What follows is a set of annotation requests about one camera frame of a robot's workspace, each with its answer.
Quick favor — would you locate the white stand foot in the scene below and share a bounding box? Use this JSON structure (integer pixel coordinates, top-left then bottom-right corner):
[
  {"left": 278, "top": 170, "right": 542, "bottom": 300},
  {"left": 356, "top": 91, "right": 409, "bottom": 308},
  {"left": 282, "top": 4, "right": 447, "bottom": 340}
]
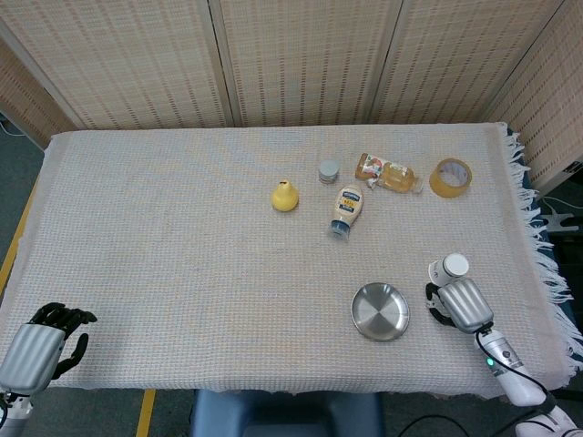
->
[{"left": 541, "top": 210, "right": 583, "bottom": 233}]

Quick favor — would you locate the mayonnaise squeeze bottle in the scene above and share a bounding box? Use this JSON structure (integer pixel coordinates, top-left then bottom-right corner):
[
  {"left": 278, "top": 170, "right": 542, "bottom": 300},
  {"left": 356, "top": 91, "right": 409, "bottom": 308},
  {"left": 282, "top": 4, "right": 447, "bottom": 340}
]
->
[{"left": 328, "top": 183, "right": 364, "bottom": 242}]

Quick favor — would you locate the woven folding screen panel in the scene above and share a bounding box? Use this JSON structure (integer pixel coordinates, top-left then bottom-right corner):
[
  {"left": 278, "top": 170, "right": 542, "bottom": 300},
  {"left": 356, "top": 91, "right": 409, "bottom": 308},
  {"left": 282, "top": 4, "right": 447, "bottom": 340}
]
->
[
  {"left": 209, "top": 0, "right": 404, "bottom": 128},
  {"left": 371, "top": 0, "right": 568, "bottom": 127},
  {"left": 0, "top": 0, "right": 229, "bottom": 132},
  {"left": 0, "top": 36, "right": 77, "bottom": 154},
  {"left": 482, "top": 0, "right": 583, "bottom": 195}
]

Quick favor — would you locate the white paper cup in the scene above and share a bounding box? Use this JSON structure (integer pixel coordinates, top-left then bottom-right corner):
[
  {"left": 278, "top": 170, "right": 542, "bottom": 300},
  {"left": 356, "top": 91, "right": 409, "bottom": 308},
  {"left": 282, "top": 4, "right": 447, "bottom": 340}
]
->
[{"left": 427, "top": 252, "right": 470, "bottom": 290}]

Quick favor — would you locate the black floor cable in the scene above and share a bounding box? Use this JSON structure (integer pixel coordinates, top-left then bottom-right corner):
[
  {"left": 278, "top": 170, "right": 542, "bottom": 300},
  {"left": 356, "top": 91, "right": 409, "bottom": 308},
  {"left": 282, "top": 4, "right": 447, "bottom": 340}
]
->
[{"left": 400, "top": 412, "right": 520, "bottom": 437}]

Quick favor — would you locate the round metal plate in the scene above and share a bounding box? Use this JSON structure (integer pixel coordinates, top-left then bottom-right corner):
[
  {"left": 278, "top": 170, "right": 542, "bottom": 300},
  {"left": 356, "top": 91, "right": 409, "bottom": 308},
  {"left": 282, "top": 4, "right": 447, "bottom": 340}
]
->
[{"left": 350, "top": 281, "right": 411, "bottom": 342}]

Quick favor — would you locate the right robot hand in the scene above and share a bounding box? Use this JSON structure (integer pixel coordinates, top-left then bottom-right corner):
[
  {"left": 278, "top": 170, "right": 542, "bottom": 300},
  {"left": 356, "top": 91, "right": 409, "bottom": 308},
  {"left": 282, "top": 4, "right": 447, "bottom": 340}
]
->
[{"left": 424, "top": 278, "right": 496, "bottom": 336}]

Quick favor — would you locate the beige waffle tablecloth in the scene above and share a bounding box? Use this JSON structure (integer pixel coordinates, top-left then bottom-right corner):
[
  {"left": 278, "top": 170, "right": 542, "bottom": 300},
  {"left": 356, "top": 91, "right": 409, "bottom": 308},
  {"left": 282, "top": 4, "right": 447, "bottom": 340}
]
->
[{"left": 0, "top": 121, "right": 583, "bottom": 404}]

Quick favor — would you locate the amber juice bottle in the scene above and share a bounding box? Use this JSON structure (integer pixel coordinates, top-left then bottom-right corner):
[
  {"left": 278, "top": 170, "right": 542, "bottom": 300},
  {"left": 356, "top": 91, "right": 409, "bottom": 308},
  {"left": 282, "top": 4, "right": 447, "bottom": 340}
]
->
[{"left": 354, "top": 152, "right": 424, "bottom": 195}]

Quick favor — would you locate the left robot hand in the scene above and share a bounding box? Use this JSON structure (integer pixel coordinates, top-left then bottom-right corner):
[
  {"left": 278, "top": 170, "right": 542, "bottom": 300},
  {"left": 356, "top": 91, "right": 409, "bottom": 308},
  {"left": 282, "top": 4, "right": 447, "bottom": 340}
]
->
[{"left": 0, "top": 302, "right": 98, "bottom": 395}]

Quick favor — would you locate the small grey-lidded jar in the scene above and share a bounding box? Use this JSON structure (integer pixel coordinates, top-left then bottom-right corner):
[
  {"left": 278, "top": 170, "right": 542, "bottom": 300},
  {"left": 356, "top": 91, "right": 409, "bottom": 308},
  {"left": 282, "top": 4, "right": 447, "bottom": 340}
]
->
[{"left": 318, "top": 158, "right": 343, "bottom": 186}]

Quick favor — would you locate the yellow tape roll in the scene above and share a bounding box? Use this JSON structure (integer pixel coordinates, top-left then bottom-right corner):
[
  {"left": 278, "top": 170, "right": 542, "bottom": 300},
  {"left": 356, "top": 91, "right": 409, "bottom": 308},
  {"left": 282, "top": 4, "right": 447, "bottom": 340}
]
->
[{"left": 428, "top": 158, "right": 474, "bottom": 199}]

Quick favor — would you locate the yellow pear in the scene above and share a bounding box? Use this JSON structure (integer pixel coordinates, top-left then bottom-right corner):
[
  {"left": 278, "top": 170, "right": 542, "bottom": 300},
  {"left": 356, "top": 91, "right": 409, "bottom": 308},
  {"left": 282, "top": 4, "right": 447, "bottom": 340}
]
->
[{"left": 271, "top": 179, "right": 301, "bottom": 213}]

